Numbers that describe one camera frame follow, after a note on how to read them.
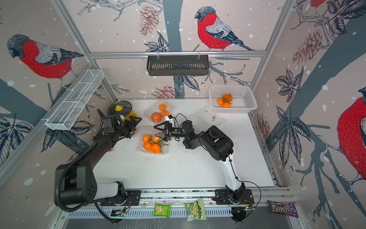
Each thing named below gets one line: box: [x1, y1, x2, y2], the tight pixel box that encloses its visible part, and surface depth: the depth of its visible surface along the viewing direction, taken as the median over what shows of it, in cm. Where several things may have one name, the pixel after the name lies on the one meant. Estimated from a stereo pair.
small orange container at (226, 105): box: [222, 102, 231, 108], surface depth 113 cm
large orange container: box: [151, 112, 163, 123], surface depth 105 cm
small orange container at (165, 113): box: [162, 110, 170, 118], surface depth 108 cm
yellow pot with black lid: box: [106, 100, 138, 122], surface depth 103 cm
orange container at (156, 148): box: [151, 143, 161, 154], surface depth 87 cm
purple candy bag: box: [266, 200, 299, 219], surface depth 71 cm
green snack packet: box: [153, 203, 172, 219], surface depth 71 cm
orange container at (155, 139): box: [152, 135, 161, 143], surface depth 92 cm
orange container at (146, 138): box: [142, 134, 151, 143], surface depth 93 cm
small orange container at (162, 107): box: [158, 103, 167, 112], surface depth 116 cm
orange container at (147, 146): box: [142, 142, 152, 152], surface depth 90 cm
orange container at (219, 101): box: [216, 97, 224, 106], surface depth 116 cm
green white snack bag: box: [183, 198, 207, 223], surface depth 71 cm
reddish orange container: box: [223, 93, 234, 103], surface depth 116 cm
